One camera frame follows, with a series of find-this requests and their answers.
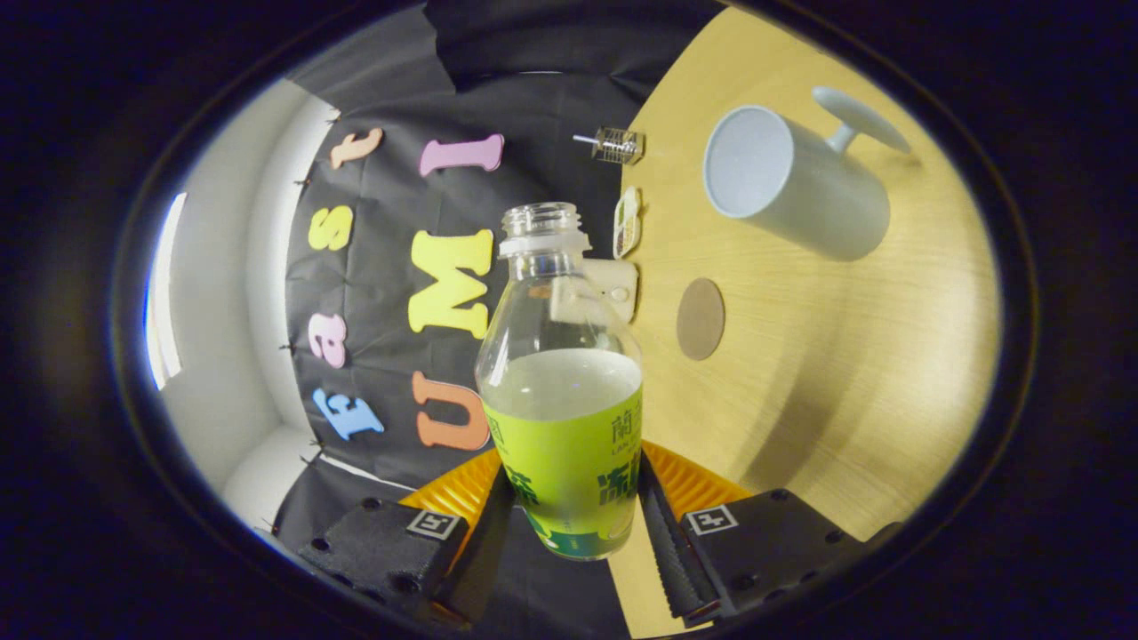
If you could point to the white divided snack tray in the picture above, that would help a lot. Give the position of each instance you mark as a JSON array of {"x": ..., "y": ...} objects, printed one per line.
[{"x": 627, "y": 222}]

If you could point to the wooden table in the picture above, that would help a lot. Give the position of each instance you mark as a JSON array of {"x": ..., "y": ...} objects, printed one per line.
[{"x": 845, "y": 373}]

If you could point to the green label juice bottle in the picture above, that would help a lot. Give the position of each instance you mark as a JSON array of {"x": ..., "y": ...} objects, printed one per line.
[{"x": 560, "y": 462}]

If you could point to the white toaster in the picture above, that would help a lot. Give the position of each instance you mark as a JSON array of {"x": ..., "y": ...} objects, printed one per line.
[{"x": 622, "y": 289}]

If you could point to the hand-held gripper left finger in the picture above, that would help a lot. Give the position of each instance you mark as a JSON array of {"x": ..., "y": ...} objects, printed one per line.
[{"x": 484, "y": 556}]

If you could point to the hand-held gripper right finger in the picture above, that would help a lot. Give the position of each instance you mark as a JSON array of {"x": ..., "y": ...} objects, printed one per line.
[{"x": 667, "y": 551}]

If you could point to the light blue cup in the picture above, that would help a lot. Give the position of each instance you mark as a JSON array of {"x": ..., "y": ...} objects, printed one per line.
[{"x": 818, "y": 196}]

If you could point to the round brown coaster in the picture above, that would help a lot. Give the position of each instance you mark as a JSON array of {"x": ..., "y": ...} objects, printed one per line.
[{"x": 701, "y": 318}]

